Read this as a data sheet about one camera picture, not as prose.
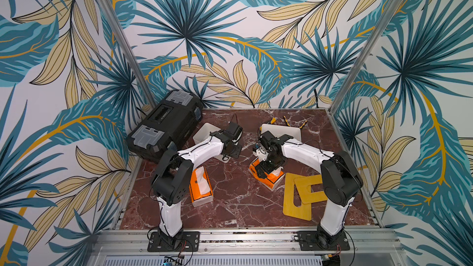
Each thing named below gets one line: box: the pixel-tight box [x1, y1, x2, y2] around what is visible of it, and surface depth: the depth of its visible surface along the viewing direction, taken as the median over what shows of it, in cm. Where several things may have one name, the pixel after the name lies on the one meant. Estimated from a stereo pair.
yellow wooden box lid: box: [282, 172, 312, 222], surface depth 85 cm
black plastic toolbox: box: [126, 89, 204, 163], surface depth 93 cm
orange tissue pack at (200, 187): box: [189, 165, 214, 208], surface depth 81 cm
